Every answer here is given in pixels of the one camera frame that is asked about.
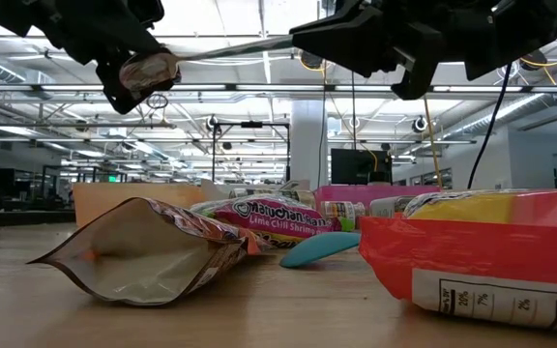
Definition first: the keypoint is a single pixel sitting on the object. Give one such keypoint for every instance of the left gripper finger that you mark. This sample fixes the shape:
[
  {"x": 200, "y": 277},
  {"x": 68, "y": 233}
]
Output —
[{"x": 109, "y": 89}]

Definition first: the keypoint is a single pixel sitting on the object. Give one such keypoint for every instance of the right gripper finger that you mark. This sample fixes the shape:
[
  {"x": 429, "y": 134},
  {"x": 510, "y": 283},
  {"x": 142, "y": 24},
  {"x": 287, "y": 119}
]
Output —
[{"x": 346, "y": 38}]

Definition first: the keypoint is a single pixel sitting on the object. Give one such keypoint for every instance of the plain silver spoon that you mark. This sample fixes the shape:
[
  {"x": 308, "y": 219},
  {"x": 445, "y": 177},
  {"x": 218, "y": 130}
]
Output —
[{"x": 148, "y": 72}]

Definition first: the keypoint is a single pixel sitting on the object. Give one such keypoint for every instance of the green pink ramen packet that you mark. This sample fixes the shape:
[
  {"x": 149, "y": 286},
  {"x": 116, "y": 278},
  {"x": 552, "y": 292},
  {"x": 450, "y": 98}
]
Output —
[{"x": 269, "y": 220}]

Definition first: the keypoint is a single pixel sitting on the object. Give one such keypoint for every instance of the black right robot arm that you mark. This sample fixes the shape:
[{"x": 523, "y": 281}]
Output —
[{"x": 525, "y": 29}]

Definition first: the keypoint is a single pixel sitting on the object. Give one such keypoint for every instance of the orange plastic bin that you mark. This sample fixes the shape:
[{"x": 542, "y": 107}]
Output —
[{"x": 104, "y": 198}]

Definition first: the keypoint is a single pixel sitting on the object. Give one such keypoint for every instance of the white plastic bin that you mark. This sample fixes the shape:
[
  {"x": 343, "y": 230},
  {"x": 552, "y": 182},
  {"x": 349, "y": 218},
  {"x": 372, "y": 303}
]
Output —
[{"x": 213, "y": 189}]

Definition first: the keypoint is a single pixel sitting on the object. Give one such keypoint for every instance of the red plastic bin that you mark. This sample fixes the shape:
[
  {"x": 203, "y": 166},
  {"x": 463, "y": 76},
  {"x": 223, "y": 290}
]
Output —
[{"x": 336, "y": 192}]

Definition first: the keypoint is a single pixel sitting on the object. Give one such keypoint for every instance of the orange brown snack pouch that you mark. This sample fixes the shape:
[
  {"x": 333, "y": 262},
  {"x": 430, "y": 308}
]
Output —
[{"x": 162, "y": 261}]

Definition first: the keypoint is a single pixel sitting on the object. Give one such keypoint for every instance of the teal round lid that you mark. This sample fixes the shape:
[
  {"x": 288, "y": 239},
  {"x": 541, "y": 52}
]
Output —
[{"x": 317, "y": 249}]

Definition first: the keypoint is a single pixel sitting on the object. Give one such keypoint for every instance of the orange ramen packet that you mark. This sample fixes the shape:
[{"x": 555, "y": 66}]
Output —
[{"x": 477, "y": 251}]

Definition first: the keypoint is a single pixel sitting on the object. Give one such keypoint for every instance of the silver ventilation duct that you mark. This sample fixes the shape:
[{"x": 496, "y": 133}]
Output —
[{"x": 525, "y": 104}]

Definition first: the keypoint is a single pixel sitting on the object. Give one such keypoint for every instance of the black background rig frame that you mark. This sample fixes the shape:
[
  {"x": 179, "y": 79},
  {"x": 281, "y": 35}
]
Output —
[{"x": 252, "y": 124}]

